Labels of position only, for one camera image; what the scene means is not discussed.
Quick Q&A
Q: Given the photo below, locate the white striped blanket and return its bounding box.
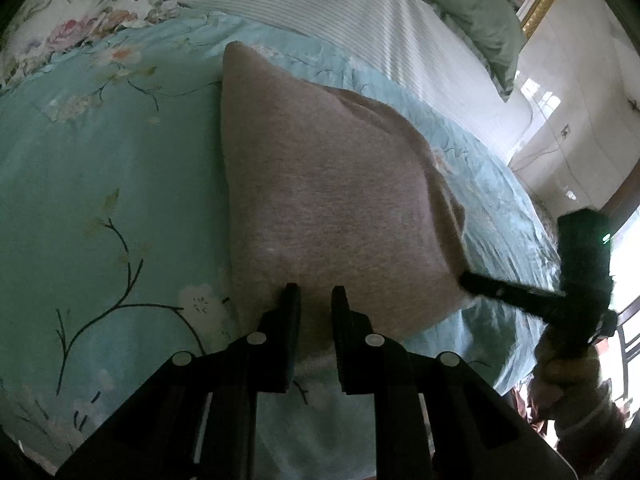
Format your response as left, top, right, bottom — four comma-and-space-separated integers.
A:
145, 0, 533, 166

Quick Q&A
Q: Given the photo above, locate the thin wall cable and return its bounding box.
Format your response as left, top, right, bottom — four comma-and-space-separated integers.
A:
510, 137, 568, 166

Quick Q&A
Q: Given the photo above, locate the beige pillow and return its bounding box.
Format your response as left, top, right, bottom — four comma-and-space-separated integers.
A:
220, 40, 476, 366

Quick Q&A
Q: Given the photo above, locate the person's right hand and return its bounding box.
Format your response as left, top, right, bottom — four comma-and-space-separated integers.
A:
530, 332, 603, 418

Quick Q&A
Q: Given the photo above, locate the white floral cloth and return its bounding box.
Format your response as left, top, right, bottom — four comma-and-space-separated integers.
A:
0, 0, 193, 91

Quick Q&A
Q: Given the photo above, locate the teal floral bedsheet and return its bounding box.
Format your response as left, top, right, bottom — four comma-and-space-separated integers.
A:
0, 10, 563, 480

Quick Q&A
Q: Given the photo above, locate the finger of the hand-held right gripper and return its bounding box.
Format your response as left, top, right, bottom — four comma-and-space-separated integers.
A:
459, 270, 566, 321

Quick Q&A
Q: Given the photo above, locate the green pillow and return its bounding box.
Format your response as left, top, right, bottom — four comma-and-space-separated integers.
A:
380, 0, 528, 103

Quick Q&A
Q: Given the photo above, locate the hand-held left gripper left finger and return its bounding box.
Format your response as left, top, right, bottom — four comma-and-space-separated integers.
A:
55, 282, 303, 480

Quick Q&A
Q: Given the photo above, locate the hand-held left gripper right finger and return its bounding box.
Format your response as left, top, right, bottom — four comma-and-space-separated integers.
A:
330, 285, 581, 480

